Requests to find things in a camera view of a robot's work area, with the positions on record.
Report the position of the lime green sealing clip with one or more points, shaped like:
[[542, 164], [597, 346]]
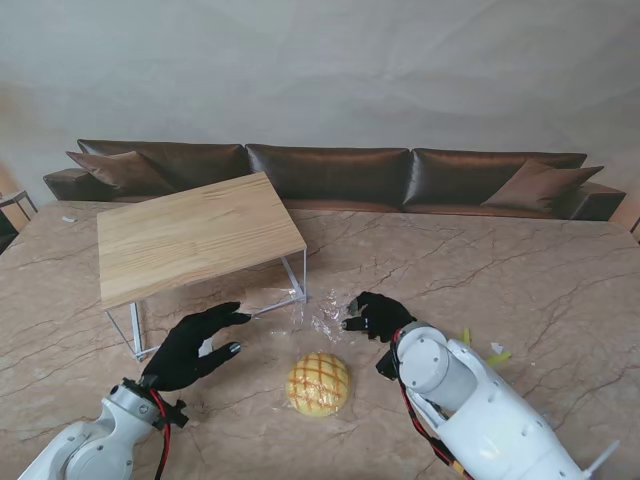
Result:
[[500, 357]]

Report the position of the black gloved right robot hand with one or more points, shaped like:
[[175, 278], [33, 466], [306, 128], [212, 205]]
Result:
[[385, 315]]

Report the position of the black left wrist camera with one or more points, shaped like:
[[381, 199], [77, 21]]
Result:
[[176, 414]]

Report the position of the clear plastic bread bag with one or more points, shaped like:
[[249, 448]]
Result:
[[325, 320]]

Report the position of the brown leather sofa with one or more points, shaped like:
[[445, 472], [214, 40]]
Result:
[[325, 175]]

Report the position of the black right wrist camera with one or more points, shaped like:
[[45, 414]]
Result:
[[387, 369]]

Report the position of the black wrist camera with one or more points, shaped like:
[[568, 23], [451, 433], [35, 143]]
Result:
[[176, 414], [387, 369]]

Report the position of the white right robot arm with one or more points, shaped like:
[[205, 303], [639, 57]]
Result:
[[480, 415]]

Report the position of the small wooden white-framed table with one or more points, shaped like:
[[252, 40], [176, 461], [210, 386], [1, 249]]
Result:
[[190, 235]]

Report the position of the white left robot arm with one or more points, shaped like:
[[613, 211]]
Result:
[[100, 435]]

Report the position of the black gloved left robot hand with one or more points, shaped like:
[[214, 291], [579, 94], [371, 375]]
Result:
[[180, 350]]

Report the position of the yellow melon bread bun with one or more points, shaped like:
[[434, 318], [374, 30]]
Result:
[[320, 385]]

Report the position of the brown throw cushion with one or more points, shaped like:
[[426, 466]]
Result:
[[535, 187], [125, 172]]

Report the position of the dark metal side table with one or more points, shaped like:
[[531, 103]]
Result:
[[15, 198]]

